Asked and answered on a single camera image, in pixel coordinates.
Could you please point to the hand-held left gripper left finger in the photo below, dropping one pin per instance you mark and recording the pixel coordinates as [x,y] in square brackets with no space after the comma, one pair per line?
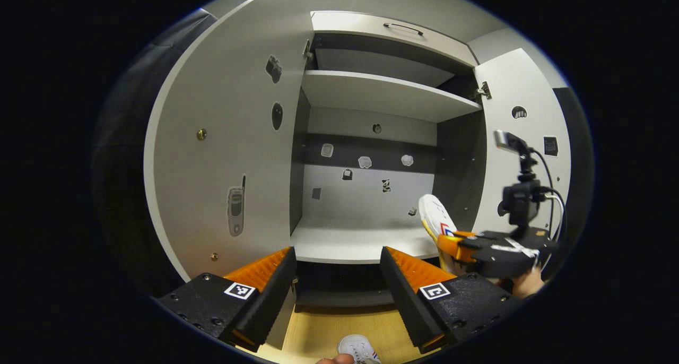
[270,300]

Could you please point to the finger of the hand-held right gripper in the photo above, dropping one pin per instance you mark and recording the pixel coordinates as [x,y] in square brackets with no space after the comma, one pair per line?
[451,245]

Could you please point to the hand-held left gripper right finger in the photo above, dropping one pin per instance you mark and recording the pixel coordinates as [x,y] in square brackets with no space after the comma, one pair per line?
[406,305]

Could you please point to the white shoe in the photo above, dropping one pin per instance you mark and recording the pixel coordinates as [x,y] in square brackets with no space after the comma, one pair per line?
[435,215]
[358,348]

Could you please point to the white shoe cabinet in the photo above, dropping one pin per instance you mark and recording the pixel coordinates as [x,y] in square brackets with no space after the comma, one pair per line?
[366,207]

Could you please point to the white cabinet door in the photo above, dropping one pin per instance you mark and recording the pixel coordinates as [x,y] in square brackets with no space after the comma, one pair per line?
[223,88]
[509,83]

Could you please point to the metal door hinge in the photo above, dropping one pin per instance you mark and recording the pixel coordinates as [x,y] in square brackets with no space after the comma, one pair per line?
[482,90]
[307,50]

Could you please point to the white cabinet shelf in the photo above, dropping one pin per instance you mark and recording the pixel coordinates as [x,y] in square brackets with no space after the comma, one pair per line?
[371,90]

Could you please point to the white cabinet drawer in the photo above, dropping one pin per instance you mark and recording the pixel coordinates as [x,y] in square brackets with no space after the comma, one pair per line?
[350,24]

